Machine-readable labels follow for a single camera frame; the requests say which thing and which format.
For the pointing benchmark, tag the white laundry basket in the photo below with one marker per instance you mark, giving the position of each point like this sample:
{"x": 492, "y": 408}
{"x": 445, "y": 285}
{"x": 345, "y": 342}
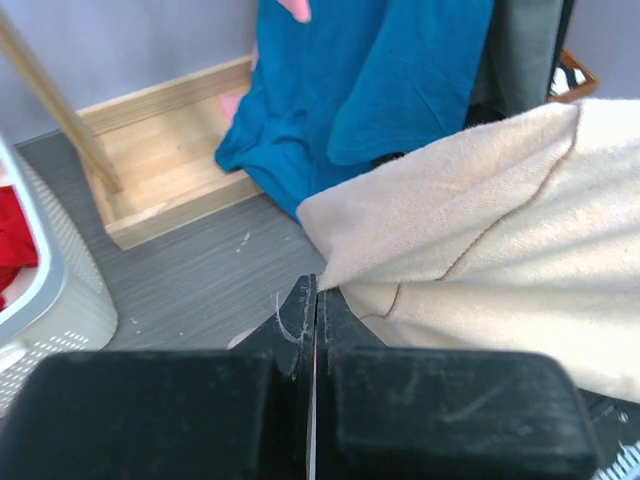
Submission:
{"x": 61, "y": 305}

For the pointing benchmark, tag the blue t shirt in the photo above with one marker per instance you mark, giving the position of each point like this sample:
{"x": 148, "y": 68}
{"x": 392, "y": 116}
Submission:
{"x": 360, "y": 80}

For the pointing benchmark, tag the grey garment on hanger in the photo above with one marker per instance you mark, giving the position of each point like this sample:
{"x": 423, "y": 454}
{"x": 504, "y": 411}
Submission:
{"x": 520, "y": 55}

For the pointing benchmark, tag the black white striped cloth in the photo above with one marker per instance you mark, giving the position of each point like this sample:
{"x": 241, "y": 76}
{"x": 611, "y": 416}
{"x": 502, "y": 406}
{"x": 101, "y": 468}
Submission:
{"x": 566, "y": 79}

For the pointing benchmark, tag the black garment on hanger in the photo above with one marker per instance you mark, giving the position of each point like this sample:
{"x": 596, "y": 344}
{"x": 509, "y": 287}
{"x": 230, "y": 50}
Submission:
{"x": 560, "y": 50}

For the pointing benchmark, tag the wooden clothes rack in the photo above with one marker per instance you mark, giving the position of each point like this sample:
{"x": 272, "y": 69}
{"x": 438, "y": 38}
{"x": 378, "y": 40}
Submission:
{"x": 148, "y": 155}

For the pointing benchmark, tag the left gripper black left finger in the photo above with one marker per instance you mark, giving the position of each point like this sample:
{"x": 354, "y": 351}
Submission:
{"x": 241, "y": 413}

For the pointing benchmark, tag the red cloth in basket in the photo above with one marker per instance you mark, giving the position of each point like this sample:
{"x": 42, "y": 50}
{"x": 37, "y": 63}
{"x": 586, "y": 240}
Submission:
{"x": 18, "y": 250}

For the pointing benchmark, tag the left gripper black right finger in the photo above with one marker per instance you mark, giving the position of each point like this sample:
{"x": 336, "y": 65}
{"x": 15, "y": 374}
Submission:
{"x": 408, "y": 413}

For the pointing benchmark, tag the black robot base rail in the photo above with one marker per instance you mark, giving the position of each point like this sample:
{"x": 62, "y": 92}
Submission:
{"x": 616, "y": 424}

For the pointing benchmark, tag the pink plastic hanger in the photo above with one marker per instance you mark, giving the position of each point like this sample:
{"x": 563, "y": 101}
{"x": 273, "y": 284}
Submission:
{"x": 300, "y": 11}

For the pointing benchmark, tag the orange wooden compartment tray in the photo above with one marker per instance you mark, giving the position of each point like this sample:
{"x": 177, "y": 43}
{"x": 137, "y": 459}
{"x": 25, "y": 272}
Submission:
{"x": 569, "y": 60}

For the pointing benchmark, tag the beige t shirt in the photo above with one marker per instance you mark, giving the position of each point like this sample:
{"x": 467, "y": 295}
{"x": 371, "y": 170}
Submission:
{"x": 522, "y": 234}

